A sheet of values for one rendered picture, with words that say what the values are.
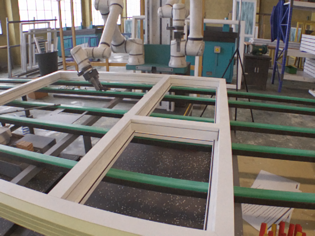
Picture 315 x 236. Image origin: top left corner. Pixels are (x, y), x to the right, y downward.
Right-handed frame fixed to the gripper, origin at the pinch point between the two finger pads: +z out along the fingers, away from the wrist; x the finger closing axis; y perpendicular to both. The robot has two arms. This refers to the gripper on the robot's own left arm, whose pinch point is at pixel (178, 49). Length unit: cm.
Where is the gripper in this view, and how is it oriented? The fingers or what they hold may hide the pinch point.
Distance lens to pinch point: 175.0
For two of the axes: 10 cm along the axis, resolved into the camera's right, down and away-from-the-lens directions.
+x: 2.5, -3.8, 8.9
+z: 0.0, 9.2, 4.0
